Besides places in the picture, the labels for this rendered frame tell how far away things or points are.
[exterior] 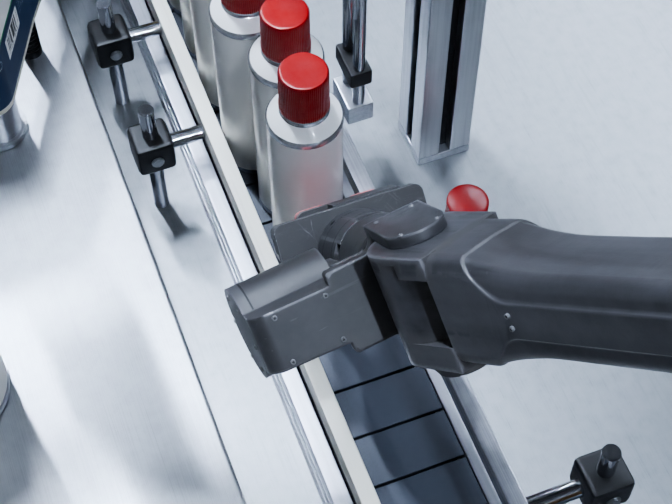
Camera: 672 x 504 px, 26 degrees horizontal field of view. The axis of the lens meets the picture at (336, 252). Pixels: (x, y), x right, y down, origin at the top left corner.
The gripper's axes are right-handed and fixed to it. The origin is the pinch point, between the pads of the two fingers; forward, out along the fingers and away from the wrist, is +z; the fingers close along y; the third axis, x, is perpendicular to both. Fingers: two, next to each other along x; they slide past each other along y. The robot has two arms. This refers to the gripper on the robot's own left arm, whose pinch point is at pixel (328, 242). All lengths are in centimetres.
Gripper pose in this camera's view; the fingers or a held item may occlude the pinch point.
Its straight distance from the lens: 102.4
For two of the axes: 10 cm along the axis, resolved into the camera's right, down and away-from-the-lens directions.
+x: 2.7, 9.5, 1.4
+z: -2.3, -0.7, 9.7
